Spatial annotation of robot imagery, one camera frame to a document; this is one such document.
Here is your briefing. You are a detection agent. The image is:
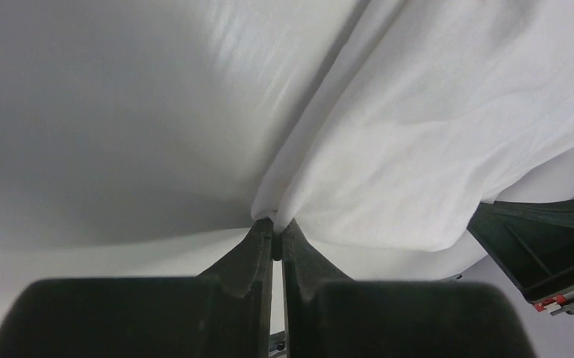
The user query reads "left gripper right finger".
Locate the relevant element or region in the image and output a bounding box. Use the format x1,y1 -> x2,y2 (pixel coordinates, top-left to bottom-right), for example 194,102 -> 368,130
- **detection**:
281,220 -> 352,357

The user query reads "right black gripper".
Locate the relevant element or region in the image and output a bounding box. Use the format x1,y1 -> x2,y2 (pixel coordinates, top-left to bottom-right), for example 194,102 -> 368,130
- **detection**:
467,199 -> 574,315

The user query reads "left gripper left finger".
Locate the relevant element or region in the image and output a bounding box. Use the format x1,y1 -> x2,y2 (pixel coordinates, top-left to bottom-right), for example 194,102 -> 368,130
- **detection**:
199,219 -> 273,357

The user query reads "white t-shirt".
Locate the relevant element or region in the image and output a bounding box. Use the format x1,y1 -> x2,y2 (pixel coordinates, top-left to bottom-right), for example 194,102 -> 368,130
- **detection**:
251,0 -> 574,283

